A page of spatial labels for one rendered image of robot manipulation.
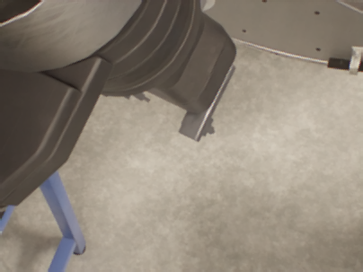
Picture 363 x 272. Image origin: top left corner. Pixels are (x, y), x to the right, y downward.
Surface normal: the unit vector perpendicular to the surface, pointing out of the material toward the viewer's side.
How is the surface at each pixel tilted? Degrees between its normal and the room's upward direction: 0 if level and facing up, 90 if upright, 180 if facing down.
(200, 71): 65
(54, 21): 96
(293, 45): 90
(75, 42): 96
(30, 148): 25
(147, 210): 0
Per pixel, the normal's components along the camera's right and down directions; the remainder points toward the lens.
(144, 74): 0.46, 0.85
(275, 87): 0.00, -0.44
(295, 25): -0.32, 0.85
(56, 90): -0.30, -0.14
